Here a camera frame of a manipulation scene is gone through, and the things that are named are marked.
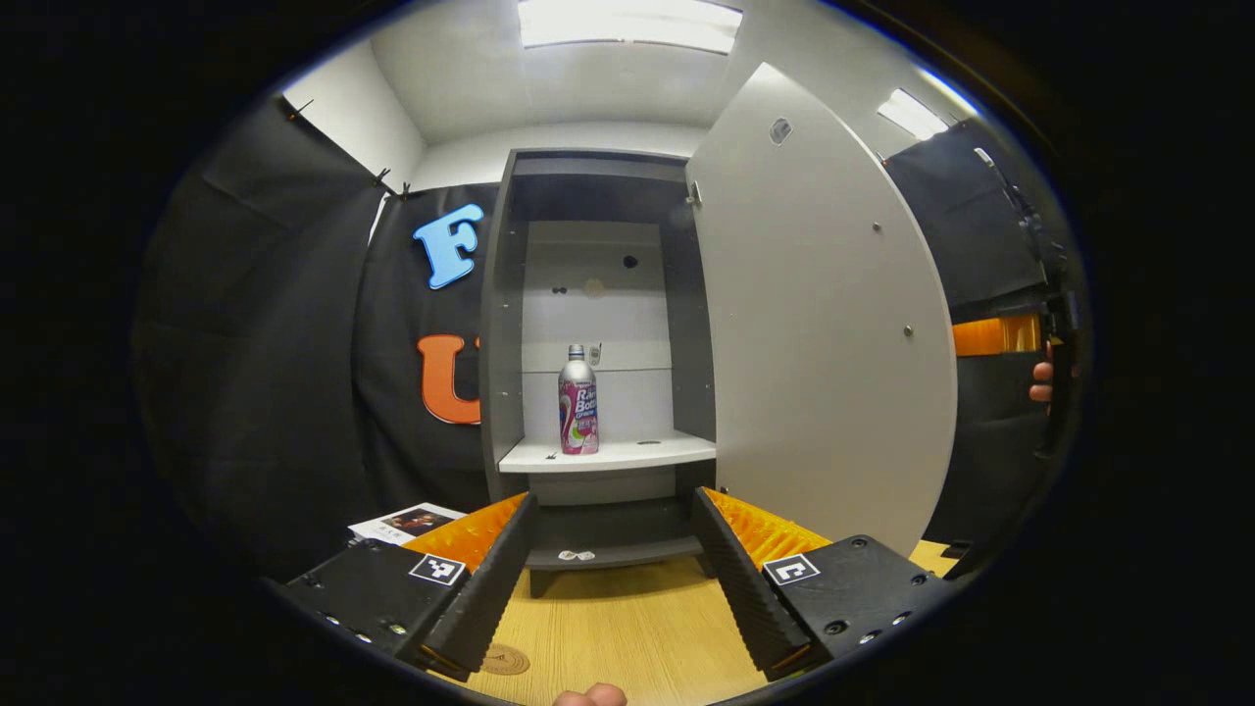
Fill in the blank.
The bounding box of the dark grey cabinet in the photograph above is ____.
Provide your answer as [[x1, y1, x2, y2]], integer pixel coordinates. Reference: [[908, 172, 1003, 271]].
[[478, 147, 722, 599]]

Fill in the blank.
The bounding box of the white cabinet shelf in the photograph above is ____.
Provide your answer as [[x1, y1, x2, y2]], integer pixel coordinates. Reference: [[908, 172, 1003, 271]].
[[498, 431, 717, 475]]

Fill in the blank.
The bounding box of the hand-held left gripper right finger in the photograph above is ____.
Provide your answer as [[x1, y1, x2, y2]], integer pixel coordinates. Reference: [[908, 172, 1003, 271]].
[[690, 487, 957, 682]]

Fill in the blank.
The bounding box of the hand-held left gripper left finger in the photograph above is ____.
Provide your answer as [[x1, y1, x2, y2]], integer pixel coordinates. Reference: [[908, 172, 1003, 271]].
[[277, 492, 540, 680]]

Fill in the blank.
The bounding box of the beige cabinet door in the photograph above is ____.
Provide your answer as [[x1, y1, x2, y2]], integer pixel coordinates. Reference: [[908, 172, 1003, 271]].
[[684, 62, 959, 558]]

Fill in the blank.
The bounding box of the silver pink label bottle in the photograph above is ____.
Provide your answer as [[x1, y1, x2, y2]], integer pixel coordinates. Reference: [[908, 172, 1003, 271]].
[[558, 343, 600, 456]]

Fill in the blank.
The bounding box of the white cover book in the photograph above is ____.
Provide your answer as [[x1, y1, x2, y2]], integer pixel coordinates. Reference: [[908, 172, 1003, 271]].
[[348, 502, 467, 546]]

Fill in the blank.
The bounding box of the black backdrop cloth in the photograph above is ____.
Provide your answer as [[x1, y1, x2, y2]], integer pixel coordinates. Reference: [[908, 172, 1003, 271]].
[[132, 93, 1079, 584]]

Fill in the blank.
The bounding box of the ceiling light panel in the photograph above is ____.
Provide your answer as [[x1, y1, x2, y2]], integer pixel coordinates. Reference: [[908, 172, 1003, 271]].
[[878, 88, 981, 141], [518, 0, 743, 55]]

